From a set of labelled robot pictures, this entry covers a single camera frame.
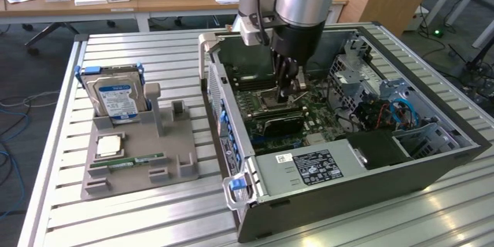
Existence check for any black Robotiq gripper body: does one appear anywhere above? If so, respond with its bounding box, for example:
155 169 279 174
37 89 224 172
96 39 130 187
268 22 325 66

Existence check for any black graphics card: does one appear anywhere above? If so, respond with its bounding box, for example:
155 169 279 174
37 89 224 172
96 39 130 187
245 113 308 140

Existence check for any metal socket cover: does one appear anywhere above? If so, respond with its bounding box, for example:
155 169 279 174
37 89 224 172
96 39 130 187
287 76 316 102

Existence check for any tall metal disk bay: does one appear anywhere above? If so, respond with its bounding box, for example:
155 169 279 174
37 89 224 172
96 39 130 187
327 38 388 120

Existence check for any CPU socket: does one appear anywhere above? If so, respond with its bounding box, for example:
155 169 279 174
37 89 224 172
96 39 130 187
257 87 293 112

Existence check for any green motherboard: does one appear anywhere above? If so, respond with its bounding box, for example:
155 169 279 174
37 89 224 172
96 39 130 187
225 64 348 156

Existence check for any white electrical box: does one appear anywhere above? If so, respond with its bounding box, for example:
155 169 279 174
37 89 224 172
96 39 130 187
407 4 430 33

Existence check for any silver chipset heatsink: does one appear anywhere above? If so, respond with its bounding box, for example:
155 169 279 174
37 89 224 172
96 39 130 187
305 134 329 147

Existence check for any grey power supply unit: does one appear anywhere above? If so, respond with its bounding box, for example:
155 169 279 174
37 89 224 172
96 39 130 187
253 139 367 198

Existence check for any hard disk with blue rails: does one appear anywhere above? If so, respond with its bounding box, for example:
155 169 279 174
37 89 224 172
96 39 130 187
72 62 145 126

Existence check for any dark grey PC case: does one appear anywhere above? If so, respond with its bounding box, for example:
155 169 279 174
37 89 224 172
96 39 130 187
196 25 494 244

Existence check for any green RAM stick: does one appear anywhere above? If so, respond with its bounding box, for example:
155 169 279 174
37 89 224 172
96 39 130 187
88 152 165 169

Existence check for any silver CPU chip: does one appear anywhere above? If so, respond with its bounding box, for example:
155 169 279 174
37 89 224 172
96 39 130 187
94 135 122 158

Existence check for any black chair base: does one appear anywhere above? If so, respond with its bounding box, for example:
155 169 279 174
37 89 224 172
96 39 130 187
21 21 116 56

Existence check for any grey parts rack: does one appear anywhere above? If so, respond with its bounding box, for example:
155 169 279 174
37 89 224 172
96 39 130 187
78 82 200 201

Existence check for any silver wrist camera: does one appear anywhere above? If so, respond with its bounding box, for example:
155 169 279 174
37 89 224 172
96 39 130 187
239 12 272 47

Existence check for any red wire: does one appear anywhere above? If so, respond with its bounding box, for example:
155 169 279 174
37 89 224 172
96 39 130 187
377 102 391 128

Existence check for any blue wire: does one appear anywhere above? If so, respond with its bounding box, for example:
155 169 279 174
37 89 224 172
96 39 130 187
388 98 422 131

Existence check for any blue floor cable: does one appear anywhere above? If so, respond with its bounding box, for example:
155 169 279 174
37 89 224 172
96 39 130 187
0 108 30 219

